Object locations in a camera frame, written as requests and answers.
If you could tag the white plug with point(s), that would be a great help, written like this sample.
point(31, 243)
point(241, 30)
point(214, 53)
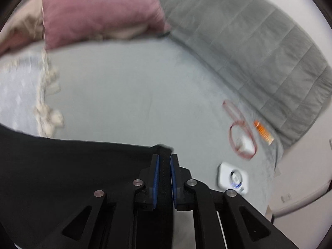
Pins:
point(246, 145)

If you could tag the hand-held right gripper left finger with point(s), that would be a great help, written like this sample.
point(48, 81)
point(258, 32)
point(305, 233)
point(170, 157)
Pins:
point(155, 177)

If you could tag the pink pillow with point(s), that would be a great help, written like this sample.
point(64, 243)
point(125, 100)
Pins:
point(98, 10)

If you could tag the grey checked fringed blanket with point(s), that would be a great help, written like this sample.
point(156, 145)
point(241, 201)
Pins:
point(18, 90)

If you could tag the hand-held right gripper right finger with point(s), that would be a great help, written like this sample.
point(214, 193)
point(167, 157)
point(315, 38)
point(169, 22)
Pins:
point(173, 180)

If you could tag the black garment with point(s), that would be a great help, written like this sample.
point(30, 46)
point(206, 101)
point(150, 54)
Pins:
point(64, 166)

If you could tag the orange tube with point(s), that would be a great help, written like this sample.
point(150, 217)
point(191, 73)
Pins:
point(263, 132)

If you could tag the grey quilted headboard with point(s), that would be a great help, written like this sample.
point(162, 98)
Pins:
point(233, 31)

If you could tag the grey bed sheet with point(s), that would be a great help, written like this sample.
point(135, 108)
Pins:
point(142, 88)

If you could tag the white wall socket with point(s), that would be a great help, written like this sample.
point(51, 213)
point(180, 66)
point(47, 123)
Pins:
point(286, 198)

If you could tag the white square charger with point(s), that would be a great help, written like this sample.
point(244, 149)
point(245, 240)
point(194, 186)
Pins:
point(225, 171)

